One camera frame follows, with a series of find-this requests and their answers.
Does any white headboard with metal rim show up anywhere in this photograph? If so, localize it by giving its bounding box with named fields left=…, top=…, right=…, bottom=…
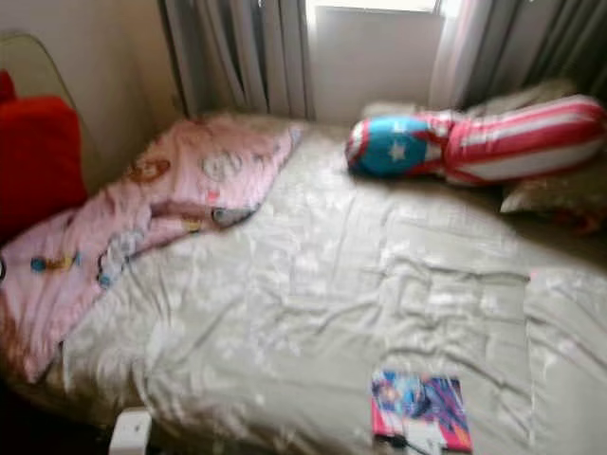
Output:
left=0, top=30, right=77, bottom=110

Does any bed with beige floral sheet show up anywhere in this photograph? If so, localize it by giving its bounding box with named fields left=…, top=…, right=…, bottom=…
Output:
left=0, top=114, right=607, bottom=455

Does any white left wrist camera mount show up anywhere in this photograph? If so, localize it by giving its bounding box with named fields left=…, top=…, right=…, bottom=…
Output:
left=109, top=408, right=153, bottom=455

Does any colourful comic book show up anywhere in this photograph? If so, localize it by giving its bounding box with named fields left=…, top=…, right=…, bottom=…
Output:
left=370, top=370, right=475, bottom=455

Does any star and stripes bolster pillow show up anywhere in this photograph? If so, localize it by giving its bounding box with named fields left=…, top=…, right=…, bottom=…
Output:
left=344, top=95, right=607, bottom=186

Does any pink cartoon print blanket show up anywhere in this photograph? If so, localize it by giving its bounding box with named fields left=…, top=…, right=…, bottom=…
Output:
left=0, top=116, right=300, bottom=382

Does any red pillow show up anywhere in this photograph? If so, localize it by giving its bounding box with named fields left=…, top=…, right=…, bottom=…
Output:
left=0, top=68, right=18, bottom=103
left=0, top=95, right=86, bottom=243

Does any bright window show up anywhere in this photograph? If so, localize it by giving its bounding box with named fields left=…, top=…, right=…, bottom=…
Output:
left=308, top=0, right=447, bottom=14

